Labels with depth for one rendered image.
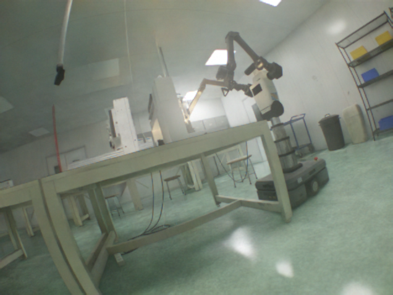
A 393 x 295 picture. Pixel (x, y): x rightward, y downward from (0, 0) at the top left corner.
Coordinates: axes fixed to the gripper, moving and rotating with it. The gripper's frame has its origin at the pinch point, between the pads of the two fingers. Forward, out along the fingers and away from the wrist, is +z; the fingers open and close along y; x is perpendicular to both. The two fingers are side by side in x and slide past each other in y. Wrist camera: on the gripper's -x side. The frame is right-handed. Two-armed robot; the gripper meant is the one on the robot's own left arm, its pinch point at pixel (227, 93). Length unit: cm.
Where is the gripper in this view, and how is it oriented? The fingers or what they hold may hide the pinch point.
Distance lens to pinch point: 129.5
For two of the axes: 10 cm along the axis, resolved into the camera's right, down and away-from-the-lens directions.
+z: -2.0, 9.5, -2.4
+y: 3.0, -1.8, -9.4
